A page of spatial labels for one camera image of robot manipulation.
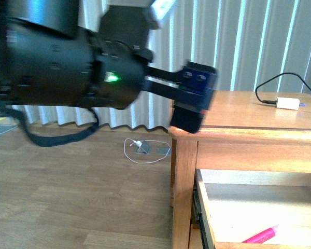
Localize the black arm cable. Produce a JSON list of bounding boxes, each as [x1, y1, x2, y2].
[[5, 107, 100, 147]]

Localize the wooden nightstand cabinet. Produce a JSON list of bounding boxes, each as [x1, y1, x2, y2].
[[169, 91, 311, 248]]

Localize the white charger adapter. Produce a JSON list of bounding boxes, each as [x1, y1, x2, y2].
[[276, 97, 306, 110]]

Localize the closed grey floor socket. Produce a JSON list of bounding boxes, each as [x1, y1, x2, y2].
[[157, 147, 171, 156]]

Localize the wooden drawer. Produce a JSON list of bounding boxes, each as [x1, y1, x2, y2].
[[193, 170, 311, 248]]

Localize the open grey floor socket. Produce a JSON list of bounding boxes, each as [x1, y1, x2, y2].
[[134, 141, 151, 155]]

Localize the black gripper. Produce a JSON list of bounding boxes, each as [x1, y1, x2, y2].
[[142, 61, 218, 133]]

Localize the grey pleated curtain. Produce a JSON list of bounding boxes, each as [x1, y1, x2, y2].
[[11, 0, 311, 130]]

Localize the black charger cable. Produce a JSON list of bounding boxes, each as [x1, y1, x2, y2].
[[255, 72, 311, 114]]

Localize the white floor plug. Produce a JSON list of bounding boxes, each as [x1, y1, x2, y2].
[[134, 141, 142, 147]]

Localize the white floor cable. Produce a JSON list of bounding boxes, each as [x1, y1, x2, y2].
[[123, 137, 172, 164]]

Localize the pink marker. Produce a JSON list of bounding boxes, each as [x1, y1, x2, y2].
[[243, 225, 279, 244]]

